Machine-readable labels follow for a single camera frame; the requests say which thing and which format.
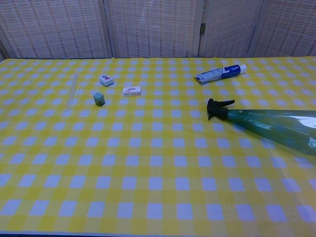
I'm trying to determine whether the blue white toothpaste tube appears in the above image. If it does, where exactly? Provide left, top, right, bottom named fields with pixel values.
left=194, top=64, right=248, bottom=85

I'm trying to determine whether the small white red box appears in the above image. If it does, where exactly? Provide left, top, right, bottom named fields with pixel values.
left=122, top=86, right=142, bottom=97

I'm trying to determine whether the yellow checkered tablecloth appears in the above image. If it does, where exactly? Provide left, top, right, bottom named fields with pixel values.
left=0, top=57, right=316, bottom=237

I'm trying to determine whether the white mahjong tile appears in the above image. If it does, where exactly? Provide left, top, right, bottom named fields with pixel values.
left=99, top=74, right=115, bottom=87

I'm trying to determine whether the small green block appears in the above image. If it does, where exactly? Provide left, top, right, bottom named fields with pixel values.
left=93, top=92, right=106, bottom=107

